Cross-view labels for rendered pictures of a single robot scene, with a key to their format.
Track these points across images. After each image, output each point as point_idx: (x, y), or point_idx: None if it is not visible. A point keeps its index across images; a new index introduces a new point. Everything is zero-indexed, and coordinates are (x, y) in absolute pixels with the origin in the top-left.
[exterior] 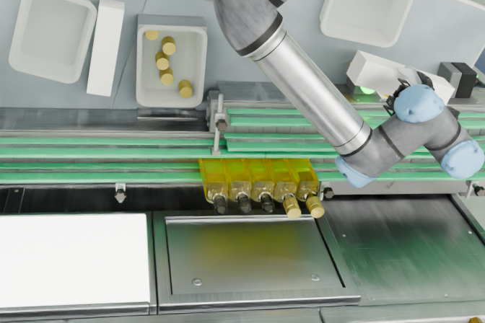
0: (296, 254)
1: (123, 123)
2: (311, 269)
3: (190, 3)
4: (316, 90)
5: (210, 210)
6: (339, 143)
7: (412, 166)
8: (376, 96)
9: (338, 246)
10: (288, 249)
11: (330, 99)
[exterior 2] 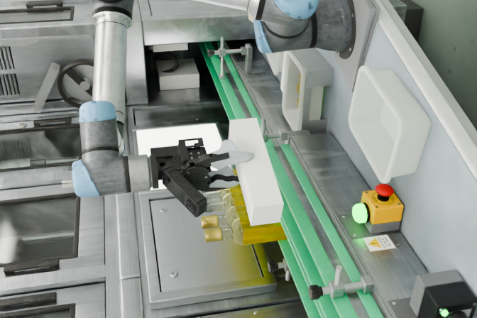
0: (202, 263)
1: (278, 121)
2: (184, 272)
3: (329, 52)
4: (94, 66)
5: None
6: None
7: None
8: (363, 233)
9: (216, 292)
10: (209, 258)
11: (94, 77)
